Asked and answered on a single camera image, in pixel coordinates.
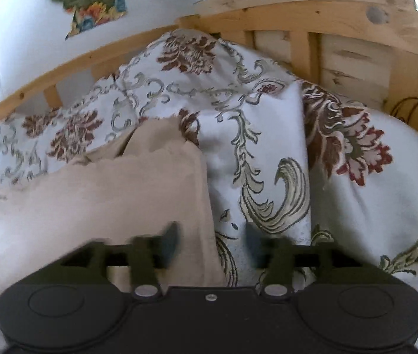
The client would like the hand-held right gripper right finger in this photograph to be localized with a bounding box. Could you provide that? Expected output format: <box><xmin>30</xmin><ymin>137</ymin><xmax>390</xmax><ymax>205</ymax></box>
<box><xmin>244</xmin><ymin>223</ymin><xmax>344</xmax><ymax>298</ymax></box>

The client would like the beige hooded zip jacket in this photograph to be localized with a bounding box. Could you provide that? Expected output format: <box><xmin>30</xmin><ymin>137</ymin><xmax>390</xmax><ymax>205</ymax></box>
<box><xmin>0</xmin><ymin>116</ymin><xmax>229</xmax><ymax>305</ymax></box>

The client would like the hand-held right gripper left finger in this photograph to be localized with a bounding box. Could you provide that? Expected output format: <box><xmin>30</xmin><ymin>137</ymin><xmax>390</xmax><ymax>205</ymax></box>
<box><xmin>61</xmin><ymin>221</ymin><xmax>182</xmax><ymax>299</ymax></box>

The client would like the landscape drawing poster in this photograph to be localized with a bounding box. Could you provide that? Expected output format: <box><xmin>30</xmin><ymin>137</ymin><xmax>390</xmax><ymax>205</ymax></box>
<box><xmin>46</xmin><ymin>0</ymin><xmax>127</xmax><ymax>40</ymax></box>

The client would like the white floral bed blanket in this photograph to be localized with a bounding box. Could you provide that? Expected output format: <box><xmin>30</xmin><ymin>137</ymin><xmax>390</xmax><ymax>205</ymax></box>
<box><xmin>0</xmin><ymin>31</ymin><xmax>418</xmax><ymax>354</ymax></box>

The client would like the wooden bed frame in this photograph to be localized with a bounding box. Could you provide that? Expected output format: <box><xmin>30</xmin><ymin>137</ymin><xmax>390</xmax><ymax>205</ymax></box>
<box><xmin>0</xmin><ymin>0</ymin><xmax>418</xmax><ymax>141</ymax></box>

